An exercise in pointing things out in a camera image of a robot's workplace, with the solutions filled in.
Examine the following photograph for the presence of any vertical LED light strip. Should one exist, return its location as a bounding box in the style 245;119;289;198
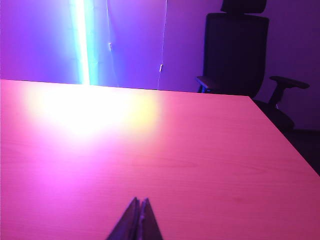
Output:
68;0;98;86

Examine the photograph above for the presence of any thin hanging wall wire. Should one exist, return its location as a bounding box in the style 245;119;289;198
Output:
104;0;120;88
156;0;169;90

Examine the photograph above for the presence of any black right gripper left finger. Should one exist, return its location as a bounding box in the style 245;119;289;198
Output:
106;196;141;240

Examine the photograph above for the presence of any black office chair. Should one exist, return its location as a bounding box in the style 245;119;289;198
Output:
196;0;311;133

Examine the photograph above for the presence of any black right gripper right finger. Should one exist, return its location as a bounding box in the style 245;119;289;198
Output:
136;197;165;240

